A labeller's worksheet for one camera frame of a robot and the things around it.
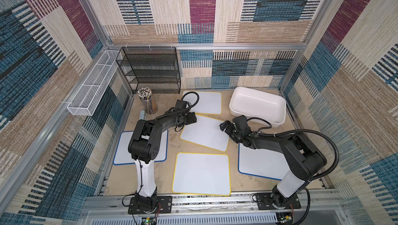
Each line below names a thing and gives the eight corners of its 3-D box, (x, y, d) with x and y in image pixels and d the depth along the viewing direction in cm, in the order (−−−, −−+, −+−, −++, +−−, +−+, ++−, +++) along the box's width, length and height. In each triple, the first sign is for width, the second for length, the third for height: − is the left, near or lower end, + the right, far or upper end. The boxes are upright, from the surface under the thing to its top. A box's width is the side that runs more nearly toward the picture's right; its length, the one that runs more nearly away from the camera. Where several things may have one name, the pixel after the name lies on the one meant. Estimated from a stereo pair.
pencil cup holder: (144, 114, 109) (136, 96, 95) (147, 106, 114) (139, 87, 99) (156, 114, 109) (149, 96, 95) (158, 105, 114) (151, 87, 99)
